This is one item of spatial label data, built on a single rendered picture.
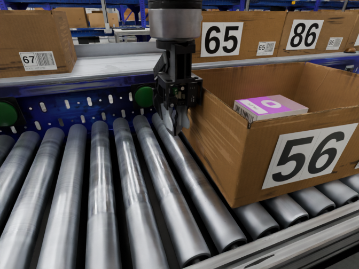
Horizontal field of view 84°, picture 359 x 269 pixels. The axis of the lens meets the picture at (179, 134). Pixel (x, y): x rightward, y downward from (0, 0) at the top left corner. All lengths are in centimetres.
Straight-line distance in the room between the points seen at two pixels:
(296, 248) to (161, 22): 40
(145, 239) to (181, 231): 6
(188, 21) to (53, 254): 40
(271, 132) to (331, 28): 89
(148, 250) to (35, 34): 60
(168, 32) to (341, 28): 95
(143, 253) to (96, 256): 6
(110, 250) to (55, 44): 56
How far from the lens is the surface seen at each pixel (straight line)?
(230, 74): 58
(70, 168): 51
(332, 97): 68
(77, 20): 497
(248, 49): 87
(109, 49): 102
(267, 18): 90
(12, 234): 43
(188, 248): 34
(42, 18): 70
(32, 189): 49
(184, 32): 36
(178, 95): 39
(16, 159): 61
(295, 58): 97
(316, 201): 46
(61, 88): 67
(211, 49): 79
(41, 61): 72
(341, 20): 119
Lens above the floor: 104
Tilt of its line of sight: 31 degrees down
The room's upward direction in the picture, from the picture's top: straight up
